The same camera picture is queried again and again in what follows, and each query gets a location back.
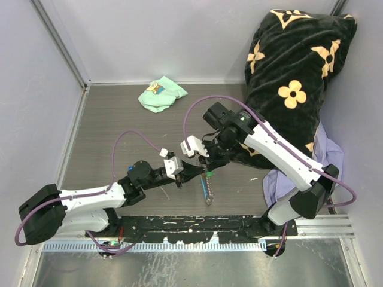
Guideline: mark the mint green cloth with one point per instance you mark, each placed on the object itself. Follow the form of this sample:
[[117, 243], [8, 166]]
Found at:
[[161, 94]]

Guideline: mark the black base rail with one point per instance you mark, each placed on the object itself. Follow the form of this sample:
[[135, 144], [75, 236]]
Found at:
[[191, 229]]

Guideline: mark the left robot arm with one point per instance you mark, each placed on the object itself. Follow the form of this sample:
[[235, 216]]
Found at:
[[51, 211]]

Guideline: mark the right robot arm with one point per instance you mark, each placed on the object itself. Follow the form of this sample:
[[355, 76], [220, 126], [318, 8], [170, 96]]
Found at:
[[314, 183]]

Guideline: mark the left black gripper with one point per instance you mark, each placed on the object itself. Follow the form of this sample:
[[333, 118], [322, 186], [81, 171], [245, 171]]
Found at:
[[189, 171]]

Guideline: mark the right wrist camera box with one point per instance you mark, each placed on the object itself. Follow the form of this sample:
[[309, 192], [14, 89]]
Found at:
[[193, 146]]

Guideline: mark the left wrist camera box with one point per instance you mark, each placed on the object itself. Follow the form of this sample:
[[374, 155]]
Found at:
[[173, 166]]

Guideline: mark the black floral blanket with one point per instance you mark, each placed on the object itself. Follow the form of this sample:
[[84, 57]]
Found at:
[[292, 58]]

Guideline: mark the lavender cloth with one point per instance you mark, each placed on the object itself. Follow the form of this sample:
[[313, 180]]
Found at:
[[276, 185]]

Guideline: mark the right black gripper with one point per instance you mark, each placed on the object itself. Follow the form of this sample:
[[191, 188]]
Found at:
[[213, 161]]

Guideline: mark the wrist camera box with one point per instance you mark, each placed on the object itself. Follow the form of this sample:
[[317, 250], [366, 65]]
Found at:
[[173, 166], [193, 146]]

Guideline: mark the aluminium corner post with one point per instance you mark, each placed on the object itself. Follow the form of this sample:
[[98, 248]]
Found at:
[[51, 19]]

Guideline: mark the blue handled key ring organizer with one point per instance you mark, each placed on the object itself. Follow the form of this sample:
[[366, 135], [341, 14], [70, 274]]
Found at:
[[207, 189]]

